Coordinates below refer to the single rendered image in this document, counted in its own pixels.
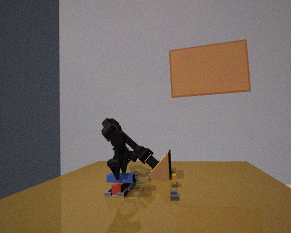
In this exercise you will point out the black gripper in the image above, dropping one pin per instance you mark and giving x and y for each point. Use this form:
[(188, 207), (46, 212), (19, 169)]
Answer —
[(118, 162)]

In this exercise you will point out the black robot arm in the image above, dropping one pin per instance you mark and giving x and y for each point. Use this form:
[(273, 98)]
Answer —
[(112, 132)]

